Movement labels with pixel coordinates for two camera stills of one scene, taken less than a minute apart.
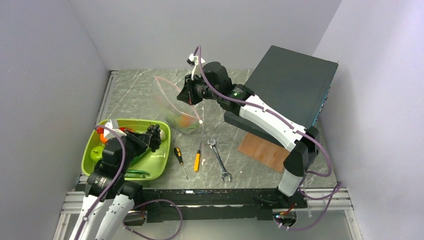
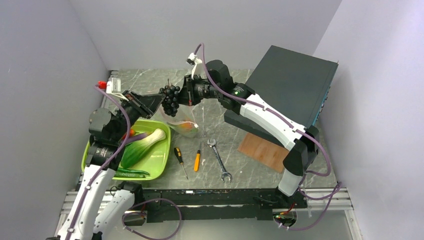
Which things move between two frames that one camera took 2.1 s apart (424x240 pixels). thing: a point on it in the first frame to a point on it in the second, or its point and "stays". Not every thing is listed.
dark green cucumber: x=136 y=173 stays
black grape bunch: x=155 y=139 to x=170 y=101
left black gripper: x=141 y=140 to x=146 y=105
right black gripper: x=187 y=95 stays
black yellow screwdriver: x=178 y=153 stays
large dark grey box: x=294 y=83 stays
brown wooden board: x=269 y=153 stays
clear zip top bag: x=181 y=116 to x=189 y=127
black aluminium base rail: x=197 y=205 stays
